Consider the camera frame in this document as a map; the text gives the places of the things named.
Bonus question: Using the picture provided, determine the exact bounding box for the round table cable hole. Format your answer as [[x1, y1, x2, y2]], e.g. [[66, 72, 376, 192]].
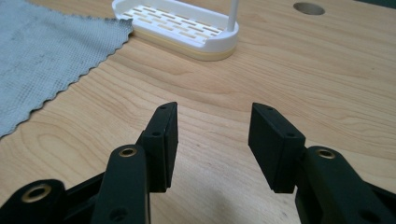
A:
[[292, 2, 326, 16]]

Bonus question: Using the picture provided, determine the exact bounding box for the white slotted drain rack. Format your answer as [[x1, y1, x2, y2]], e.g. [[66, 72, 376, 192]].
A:
[[111, 0, 241, 62]]

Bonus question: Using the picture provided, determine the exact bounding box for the grey woven cloth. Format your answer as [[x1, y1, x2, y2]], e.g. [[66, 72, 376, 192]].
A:
[[0, 0, 134, 139]]

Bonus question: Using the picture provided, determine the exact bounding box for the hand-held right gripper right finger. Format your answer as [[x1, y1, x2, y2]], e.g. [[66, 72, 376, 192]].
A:
[[247, 102, 396, 224]]

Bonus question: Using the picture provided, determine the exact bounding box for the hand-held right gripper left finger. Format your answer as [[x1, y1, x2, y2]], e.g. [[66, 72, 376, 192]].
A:
[[91, 101, 179, 224]]

